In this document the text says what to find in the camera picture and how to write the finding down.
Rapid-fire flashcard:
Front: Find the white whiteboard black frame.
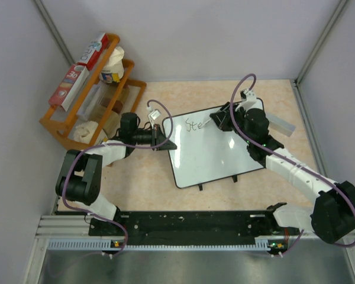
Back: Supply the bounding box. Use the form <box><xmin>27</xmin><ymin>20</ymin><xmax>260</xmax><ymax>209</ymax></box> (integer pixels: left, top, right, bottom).
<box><xmin>162</xmin><ymin>106</ymin><xmax>263</xmax><ymax>189</ymax></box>

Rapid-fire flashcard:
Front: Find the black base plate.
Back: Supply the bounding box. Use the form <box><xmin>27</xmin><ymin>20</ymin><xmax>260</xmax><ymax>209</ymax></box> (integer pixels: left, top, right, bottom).
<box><xmin>89</xmin><ymin>210</ymin><xmax>286</xmax><ymax>245</ymax></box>

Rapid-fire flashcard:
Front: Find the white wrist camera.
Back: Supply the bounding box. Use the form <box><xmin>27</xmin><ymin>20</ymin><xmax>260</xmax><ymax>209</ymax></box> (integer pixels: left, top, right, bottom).
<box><xmin>235</xmin><ymin>89</ymin><xmax>257</xmax><ymax>111</ymax></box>
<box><xmin>147</xmin><ymin>107</ymin><xmax>161</xmax><ymax>122</ymax></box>

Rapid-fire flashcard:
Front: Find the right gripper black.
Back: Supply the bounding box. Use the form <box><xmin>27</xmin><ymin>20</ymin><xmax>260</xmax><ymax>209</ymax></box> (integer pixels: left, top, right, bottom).
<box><xmin>211</xmin><ymin>103</ymin><xmax>254</xmax><ymax>144</ymax></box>

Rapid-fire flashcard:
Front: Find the red white foil box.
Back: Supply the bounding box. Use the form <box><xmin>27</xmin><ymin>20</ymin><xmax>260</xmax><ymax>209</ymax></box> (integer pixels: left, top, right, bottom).
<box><xmin>76</xmin><ymin>33</ymin><xmax>109</xmax><ymax>70</ymax></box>

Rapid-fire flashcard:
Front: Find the red white wrap box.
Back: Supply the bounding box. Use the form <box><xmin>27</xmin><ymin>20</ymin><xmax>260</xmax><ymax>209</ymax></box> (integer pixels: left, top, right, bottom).
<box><xmin>48</xmin><ymin>64</ymin><xmax>89</xmax><ymax>111</ymax></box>

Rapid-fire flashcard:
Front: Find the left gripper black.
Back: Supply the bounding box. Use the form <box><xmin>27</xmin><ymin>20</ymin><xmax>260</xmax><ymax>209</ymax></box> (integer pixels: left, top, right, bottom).
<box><xmin>133</xmin><ymin>124</ymin><xmax>176</xmax><ymax>151</ymax></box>

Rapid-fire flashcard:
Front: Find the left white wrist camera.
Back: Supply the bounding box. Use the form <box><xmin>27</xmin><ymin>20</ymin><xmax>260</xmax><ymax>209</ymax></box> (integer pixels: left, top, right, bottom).
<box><xmin>147</xmin><ymin>107</ymin><xmax>161</xmax><ymax>122</ymax></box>

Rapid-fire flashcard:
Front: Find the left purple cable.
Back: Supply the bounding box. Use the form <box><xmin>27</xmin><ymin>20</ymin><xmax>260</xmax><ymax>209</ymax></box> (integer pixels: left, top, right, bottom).
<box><xmin>60</xmin><ymin>100</ymin><xmax>175</xmax><ymax>257</ymax></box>

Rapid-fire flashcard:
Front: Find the orange wooden rack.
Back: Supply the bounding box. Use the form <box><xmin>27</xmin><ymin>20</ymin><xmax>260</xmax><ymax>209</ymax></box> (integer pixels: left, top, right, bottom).
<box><xmin>40</xmin><ymin>33</ymin><xmax>147</xmax><ymax>150</ymax></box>

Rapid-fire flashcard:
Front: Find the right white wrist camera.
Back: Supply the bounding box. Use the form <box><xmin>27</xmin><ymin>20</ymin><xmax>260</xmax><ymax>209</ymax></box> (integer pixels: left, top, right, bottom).
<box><xmin>235</xmin><ymin>89</ymin><xmax>257</xmax><ymax>111</ymax></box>

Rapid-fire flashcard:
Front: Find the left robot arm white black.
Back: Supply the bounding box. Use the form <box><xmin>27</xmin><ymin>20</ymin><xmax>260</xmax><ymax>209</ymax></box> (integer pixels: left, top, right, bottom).
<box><xmin>56</xmin><ymin>110</ymin><xmax>177</xmax><ymax>235</ymax></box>

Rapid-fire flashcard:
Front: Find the clear box of brown items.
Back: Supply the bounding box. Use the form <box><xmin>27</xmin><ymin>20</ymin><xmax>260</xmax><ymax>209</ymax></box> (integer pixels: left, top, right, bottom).
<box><xmin>77</xmin><ymin>81</ymin><xmax>130</xmax><ymax>136</ymax></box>

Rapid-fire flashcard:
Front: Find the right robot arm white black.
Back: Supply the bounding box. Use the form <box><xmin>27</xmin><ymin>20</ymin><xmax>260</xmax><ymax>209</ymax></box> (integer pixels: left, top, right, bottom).
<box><xmin>209</xmin><ymin>103</ymin><xmax>355</xmax><ymax>244</ymax></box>

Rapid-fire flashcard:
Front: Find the grey whiteboard eraser block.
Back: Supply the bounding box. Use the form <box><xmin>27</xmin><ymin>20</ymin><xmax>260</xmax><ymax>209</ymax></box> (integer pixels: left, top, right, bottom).
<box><xmin>266</xmin><ymin>113</ymin><xmax>296</xmax><ymax>137</ymax></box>

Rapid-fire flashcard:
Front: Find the grey slotted cable duct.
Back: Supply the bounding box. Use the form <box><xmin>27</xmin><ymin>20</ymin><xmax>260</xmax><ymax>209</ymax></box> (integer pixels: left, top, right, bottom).
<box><xmin>47</xmin><ymin>238</ymin><xmax>286</xmax><ymax>251</ymax></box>

